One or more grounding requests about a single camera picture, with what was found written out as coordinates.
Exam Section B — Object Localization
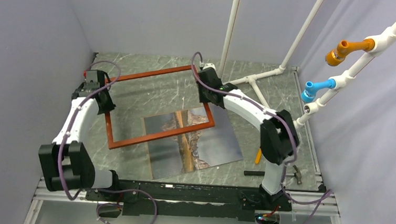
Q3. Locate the white PVC pipe stand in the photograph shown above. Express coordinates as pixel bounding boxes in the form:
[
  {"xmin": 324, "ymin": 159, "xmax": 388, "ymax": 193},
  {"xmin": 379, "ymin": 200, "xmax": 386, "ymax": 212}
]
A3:
[{"xmin": 214, "ymin": 0, "xmax": 396, "ymax": 136}]

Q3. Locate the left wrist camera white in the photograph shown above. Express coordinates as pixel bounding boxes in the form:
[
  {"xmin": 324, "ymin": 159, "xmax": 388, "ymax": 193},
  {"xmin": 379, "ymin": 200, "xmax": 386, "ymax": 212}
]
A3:
[{"xmin": 83, "ymin": 70, "xmax": 105, "ymax": 91}]

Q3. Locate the black handle hammer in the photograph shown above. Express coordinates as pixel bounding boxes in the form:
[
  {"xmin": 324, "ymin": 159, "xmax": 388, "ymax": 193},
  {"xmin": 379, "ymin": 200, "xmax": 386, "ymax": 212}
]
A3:
[{"xmin": 243, "ymin": 161, "xmax": 304, "ymax": 186}]

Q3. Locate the red wooden picture frame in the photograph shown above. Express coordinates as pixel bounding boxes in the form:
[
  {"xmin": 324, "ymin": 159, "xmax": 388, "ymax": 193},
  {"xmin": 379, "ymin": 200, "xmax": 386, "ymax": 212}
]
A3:
[{"xmin": 105, "ymin": 65, "xmax": 216, "ymax": 150}]

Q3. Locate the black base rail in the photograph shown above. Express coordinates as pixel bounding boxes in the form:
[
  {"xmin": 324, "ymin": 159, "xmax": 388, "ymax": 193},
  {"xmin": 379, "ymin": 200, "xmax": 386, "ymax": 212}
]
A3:
[{"xmin": 85, "ymin": 180, "xmax": 292, "ymax": 222}]

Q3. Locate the mountain photo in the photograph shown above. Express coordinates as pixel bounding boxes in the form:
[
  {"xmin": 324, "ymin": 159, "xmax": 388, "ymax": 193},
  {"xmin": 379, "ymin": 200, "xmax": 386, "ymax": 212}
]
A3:
[{"xmin": 143, "ymin": 105, "xmax": 243, "ymax": 180}]

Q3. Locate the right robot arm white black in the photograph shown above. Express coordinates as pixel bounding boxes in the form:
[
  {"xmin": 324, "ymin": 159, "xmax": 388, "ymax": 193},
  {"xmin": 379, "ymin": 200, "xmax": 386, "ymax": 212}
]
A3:
[{"xmin": 191, "ymin": 65, "xmax": 299, "ymax": 209}]

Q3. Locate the orange pipe fitting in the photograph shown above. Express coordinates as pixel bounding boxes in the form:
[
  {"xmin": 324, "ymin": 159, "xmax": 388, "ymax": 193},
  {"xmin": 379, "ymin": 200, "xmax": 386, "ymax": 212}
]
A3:
[{"xmin": 325, "ymin": 38, "xmax": 376, "ymax": 67}]

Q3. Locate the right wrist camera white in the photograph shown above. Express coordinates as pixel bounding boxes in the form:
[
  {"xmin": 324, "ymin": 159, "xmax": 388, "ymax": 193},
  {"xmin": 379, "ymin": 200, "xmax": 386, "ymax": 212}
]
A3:
[{"xmin": 201, "ymin": 63, "xmax": 216, "ymax": 73}]

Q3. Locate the yellow handle screwdriver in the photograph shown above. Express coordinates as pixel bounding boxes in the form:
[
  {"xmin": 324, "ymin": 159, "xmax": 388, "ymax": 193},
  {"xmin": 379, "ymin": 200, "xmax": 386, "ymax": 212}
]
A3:
[{"xmin": 254, "ymin": 149, "xmax": 262, "ymax": 165}]

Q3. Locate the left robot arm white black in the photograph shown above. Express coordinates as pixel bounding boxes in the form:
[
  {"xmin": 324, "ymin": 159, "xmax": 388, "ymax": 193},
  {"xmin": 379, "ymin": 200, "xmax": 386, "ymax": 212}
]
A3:
[{"xmin": 38, "ymin": 69, "xmax": 121, "ymax": 201}]

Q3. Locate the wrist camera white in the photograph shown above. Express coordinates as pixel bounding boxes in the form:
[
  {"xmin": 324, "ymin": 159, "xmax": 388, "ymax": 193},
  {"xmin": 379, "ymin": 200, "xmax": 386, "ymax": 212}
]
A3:
[
  {"xmin": 201, "ymin": 63, "xmax": 216, "ymax": 73},
  {"xmin": 83, "ymin": 70, "xmax": 105, "ymax": 91}
]

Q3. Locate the blue pipe fitting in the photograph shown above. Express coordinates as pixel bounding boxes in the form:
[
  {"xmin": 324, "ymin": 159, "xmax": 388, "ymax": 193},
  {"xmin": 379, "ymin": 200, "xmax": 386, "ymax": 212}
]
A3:
[{"xmin": 300, "ymin": 78, "xmax": 336, "ymax": 103}]

